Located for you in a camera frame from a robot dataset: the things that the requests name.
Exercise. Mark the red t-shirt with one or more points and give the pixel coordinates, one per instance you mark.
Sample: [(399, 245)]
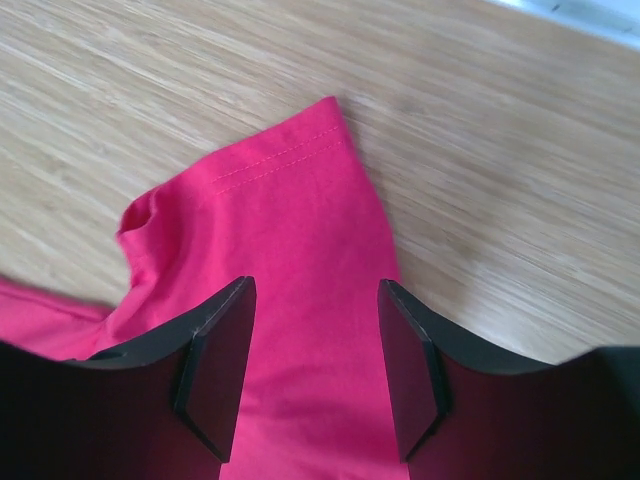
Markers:
[(293, 208)]

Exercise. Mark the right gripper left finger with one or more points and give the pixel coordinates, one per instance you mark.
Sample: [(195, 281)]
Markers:
[(163, 405)]

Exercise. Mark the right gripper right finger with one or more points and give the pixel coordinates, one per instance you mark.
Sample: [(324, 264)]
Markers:
[(465, 408)]

